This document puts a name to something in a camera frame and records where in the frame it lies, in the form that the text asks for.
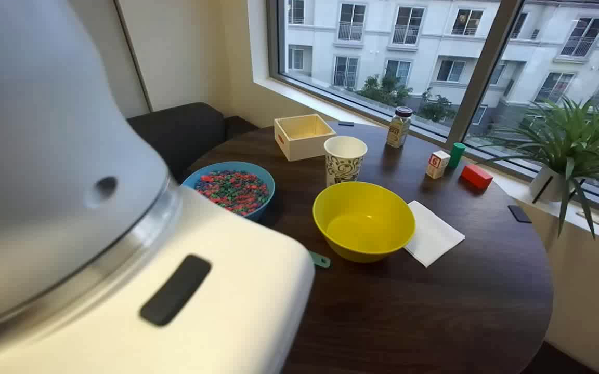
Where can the red block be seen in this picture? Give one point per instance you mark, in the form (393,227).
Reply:
(476,177)

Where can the green potted plant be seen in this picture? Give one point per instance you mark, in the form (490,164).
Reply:
(549,186)

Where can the teal blue measuring spoon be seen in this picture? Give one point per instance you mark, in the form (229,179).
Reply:
(321,259)

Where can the grey window frame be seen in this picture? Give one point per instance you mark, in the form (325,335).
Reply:
(483,69)

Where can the dark grey sofa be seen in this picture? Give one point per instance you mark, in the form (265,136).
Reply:
(175,136)

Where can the small white block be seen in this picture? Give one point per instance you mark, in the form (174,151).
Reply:
(437,164)

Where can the white wooden box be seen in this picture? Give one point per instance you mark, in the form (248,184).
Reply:
(301,146)

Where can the patterned white paper cup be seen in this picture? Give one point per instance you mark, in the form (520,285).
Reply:
(344,163)

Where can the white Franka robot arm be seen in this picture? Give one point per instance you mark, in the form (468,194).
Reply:
(71,137)

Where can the colourful beads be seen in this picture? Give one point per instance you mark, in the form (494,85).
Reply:
(233,190)

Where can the yellow bowl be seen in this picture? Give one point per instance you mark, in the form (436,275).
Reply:
(363,229)

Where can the white paper napkin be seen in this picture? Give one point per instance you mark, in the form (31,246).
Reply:
(436,240)

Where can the spice jar with black lid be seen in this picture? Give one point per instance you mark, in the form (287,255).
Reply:
(397,128)

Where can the black table edge bracket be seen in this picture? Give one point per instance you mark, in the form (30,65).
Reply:
(518,212)

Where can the green block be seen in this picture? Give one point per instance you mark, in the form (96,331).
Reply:
(457,154)

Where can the blue bowl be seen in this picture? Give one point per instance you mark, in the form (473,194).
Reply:
(268,200)

